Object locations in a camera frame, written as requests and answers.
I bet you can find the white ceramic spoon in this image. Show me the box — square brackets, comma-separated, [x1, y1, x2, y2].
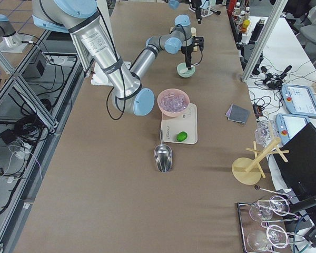
[180, 68, 191, 74]

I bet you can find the white rabbit print tray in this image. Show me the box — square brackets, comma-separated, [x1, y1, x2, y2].
[161, 103, 198, 144]

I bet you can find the grey purple folded cloth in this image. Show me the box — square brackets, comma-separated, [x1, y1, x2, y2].
[225, 104, 250, 124]

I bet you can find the wooden cup tree stand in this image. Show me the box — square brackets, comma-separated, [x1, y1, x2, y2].
[232, 124, 289, 185]

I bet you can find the blue teach pendant lower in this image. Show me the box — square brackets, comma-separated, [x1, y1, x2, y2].
[275, 113, 310, 145]

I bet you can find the pink bowl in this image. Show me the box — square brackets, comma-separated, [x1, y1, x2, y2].
[157, 89, 190, 117]

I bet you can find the black monitor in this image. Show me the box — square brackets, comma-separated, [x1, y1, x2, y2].
[272, 122, 316, 211]

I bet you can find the clear plastic ice bag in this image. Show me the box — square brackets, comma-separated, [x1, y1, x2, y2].
[254, 120, 278, 147]

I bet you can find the wooden cutting board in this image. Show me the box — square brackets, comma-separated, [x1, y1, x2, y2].
[187, 27, 198, 51]

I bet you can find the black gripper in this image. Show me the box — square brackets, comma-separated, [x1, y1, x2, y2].
[181, 44, 194, 69]
[191, 0, 202, 24]

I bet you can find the wine glass rack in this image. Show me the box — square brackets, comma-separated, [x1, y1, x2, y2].
[236, 192, 305, 252]

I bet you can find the blue teach pendant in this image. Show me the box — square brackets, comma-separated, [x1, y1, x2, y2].
[275, 113, 310, 145]
[281, 84, 316, 118]

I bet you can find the metal ice scoop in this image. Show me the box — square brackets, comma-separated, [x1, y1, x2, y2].
[154, 129, 173, 173]

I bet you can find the mint green bowl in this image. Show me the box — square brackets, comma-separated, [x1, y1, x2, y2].
[176, 63, 196, 78]

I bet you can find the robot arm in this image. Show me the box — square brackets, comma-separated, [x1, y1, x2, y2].
[32, 1, 195, 116]
[165, 0, 202, 24]

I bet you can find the clear ice cubes pile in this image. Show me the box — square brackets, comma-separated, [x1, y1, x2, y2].
[159, 92, 188, 113]

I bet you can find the green lime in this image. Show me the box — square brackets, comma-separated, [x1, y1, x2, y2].
[176, 131, 188, 142]

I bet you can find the blue teach pendant upper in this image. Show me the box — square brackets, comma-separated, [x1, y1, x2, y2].
[281, 84, 316, 118]

